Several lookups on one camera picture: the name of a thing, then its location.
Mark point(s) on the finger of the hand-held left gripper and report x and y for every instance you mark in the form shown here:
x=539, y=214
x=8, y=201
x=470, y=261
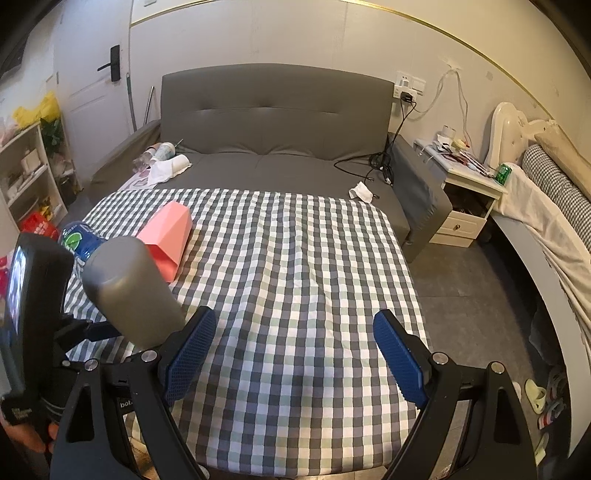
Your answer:
x=99, y=331

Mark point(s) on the black charger plug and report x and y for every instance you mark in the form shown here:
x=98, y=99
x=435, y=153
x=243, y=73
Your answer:
x=408, y=97

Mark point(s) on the grey sofa bed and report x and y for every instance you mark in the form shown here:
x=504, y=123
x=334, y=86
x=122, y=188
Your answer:
x=277, y=115

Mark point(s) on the pink paper box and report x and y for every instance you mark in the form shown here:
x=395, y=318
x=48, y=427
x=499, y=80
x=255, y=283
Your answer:
x=168, y=235

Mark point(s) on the checkered pillow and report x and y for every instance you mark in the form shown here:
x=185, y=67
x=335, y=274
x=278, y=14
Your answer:
x=558, y=189

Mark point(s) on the white cloth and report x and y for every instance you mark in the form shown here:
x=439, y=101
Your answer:
x=161, y=175

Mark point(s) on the white wall outlet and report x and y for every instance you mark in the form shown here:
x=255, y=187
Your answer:
x=410, y=83

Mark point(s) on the plastic cup with straw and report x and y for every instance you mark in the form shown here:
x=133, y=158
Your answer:
x=164, y=150

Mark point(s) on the white door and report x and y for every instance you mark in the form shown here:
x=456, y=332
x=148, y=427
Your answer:
x=92, y=129

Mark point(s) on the beige pillow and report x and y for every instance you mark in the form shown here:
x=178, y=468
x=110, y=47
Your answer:
x=565, y=147

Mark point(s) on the white bed sheet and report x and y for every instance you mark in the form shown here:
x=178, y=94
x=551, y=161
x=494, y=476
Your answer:
x=540, y=217

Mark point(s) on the grey cup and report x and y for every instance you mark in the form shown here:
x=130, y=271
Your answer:
x=131, y=290

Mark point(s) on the green can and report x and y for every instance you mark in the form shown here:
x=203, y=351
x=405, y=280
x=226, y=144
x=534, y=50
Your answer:
x=503, y=175

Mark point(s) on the striped slipper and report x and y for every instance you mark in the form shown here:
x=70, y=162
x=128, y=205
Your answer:
x=551, y=413

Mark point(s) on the white bed headboard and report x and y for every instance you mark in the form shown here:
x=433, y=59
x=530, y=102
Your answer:
x=505, y=129

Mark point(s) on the white shelf unit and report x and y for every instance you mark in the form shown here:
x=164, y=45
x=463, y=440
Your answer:
x=27, y=175

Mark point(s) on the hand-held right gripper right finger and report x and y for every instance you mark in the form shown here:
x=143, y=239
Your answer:
x=399, y=360

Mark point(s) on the person's left hand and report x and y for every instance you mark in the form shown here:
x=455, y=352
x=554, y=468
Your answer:
x=28, y=436

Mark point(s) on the white nightstand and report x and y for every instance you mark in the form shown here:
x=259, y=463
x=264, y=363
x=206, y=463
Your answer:
x=466, y=184

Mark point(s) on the green plant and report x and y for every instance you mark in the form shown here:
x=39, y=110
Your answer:
x=53, y=136

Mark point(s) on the checkered blanket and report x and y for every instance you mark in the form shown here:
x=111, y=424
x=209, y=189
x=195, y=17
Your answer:
x=286, y=286

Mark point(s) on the crumpled white tissue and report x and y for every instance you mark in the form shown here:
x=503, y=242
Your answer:
x=362, y=191

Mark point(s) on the red box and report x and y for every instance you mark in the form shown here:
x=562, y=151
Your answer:
x=39, y=226

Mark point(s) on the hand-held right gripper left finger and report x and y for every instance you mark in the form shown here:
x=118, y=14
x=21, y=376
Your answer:
x=189, y=357

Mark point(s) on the blue bottle with green label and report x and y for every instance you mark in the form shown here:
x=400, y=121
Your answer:
x=81, y=242

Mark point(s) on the yellow plastic bag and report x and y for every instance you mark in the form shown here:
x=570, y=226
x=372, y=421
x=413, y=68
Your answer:
x=41, y=110

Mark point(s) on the pale yellow slipper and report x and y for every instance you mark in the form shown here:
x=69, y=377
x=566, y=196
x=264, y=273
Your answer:
x=535, y=395

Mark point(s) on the white bed frame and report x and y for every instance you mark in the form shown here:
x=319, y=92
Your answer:
x=549, y=314

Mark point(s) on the white paper cup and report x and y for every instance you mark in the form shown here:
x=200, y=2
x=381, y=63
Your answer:
x=178, y=165

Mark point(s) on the pile of papers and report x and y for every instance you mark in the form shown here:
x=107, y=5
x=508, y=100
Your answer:
x=461, y=157

